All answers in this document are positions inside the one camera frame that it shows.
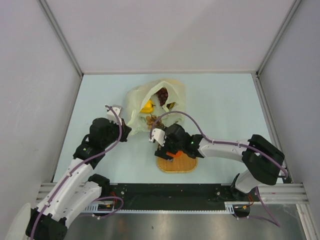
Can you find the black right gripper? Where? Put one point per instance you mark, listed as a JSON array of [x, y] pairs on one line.
[[162, 150]]

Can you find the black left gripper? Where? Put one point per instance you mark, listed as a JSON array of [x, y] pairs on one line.
[[125, 130]]

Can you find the orange fake persimmon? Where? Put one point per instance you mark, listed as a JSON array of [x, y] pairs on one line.
[[174, 155]]

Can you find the yellow fake bell pepper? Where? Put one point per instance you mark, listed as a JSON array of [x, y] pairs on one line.
[[148, 108]]

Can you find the pale green plastic bag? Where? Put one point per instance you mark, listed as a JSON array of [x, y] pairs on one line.
[[138, 96]]

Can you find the yellow fake banana bunch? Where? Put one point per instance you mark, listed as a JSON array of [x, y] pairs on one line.
[[170, 105]]

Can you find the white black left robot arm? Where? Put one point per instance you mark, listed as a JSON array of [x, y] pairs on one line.
[[79, 186]]

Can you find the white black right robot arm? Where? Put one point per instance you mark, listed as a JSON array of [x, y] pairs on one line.
[[263, 161]]

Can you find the brown fake longan branch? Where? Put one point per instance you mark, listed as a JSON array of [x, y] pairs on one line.
[[151, 120]]

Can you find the dark red fake grapes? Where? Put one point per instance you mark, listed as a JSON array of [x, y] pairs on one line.
[[162, 95]]

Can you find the orange woven wicker tray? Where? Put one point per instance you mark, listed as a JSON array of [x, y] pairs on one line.
[[181, 164]]

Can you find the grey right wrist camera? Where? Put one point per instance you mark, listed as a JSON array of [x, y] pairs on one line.
[[158, 135]]

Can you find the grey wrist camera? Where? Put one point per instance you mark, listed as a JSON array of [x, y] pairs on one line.
[[158, 135], [114, 113]]

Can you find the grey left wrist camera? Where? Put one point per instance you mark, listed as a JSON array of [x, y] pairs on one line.
[[114, 113]]

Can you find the white slotted cable duct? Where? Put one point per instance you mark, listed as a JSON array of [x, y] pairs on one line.
[[92, 208]]

